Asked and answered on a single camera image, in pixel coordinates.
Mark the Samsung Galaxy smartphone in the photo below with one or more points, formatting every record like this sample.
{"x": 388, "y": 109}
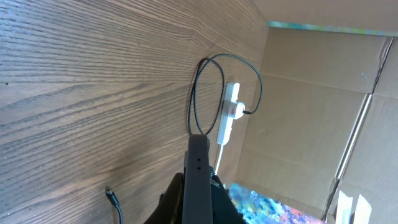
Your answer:
{"x": 197, "y": 205}

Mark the white charger adapter plug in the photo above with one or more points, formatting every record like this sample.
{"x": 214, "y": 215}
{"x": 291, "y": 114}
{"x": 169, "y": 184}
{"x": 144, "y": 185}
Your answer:
{"x": 236, "y": 110}

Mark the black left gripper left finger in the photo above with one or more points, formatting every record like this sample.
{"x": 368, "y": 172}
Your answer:
{"x": 169, "y": 209}

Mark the cardboard back panel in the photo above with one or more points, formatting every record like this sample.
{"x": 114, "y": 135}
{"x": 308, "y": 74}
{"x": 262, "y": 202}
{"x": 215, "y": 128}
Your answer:
{"x": 364, "y": 14}

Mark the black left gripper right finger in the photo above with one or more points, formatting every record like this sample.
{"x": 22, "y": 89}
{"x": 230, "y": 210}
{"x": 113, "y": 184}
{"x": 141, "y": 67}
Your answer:
{"x": 223, "y": 210}

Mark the white power strip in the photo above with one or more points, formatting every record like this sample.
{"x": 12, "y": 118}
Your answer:
{"x": 230, "y": 96}

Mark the cardboard side panel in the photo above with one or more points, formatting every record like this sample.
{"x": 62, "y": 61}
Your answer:
{"x": 327, "y": 123}

